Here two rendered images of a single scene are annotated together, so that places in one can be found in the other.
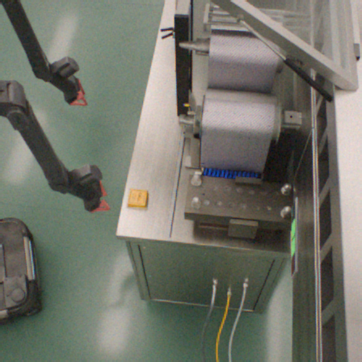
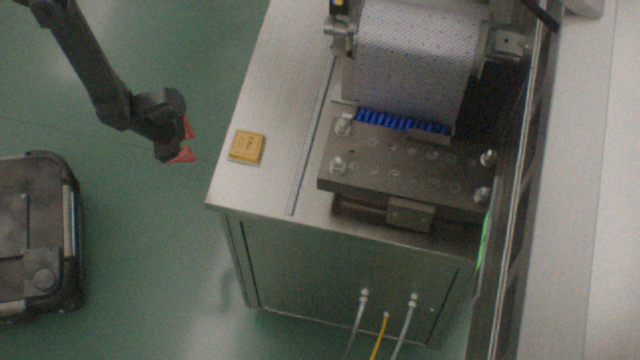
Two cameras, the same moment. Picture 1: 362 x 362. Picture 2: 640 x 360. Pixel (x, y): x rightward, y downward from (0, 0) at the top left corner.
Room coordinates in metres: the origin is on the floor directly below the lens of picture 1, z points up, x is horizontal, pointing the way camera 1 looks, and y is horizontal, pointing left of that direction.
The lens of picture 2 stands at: (0.00, -0.09, 2.66)
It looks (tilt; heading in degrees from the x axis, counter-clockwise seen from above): 64 degrees down; 4
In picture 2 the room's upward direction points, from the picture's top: 1 degrees clockwise
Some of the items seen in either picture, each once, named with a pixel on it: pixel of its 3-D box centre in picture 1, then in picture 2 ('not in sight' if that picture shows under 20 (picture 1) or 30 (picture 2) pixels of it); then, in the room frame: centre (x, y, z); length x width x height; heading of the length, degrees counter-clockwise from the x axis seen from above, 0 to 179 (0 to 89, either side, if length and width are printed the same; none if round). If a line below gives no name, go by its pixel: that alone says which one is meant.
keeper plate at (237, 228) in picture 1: (242, 229); (409, 215); (0.75, -0.23, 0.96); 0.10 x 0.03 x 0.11; 81
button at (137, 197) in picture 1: (137, 198); (246, 145); (0.92, 0.16, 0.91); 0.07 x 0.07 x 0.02; 81
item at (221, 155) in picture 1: (233, 157); (406, 95); (0.96, -0.20, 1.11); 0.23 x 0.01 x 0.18; 81
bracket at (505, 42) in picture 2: (292, 118); (508, 43); (1.00, -0.39, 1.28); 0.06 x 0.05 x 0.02; 81
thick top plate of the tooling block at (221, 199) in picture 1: (241, 202); (412, 170); (0.84, -0.23, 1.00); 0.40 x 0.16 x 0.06; 81
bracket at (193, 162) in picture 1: (192, 141); (345, 61); (1.08, -0.06, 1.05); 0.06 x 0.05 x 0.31; 81
